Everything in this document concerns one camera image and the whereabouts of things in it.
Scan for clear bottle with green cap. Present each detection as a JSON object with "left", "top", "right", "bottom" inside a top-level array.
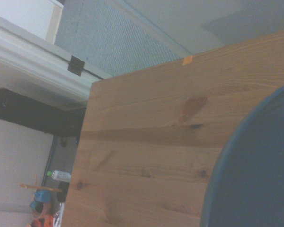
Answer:
[{"left": 47, "top": 170, "right": 72, "bottom": 183}]

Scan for white side table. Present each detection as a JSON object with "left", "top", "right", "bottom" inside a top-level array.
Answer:
[{"left": 0, "top": 11, "right": 115, "bottom": 109}]

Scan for black clip on table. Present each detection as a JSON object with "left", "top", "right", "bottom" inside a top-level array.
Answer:
[{"left": 67, "top": 55, "right": 86, "bottom": 77}]

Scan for dark teal round plate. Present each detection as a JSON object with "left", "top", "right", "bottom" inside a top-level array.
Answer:
[{"left": 200, "top": 81, "right": 284, "bottom": 227}]

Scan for orange tool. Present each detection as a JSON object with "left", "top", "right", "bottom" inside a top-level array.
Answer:
[{"left": 26, "top": 212, "right": 54, "bottom": 227}]

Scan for black beam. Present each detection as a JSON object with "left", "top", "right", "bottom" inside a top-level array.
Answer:
[{"left": 0, "top": 88, "right": 86, "bottom": 138}]

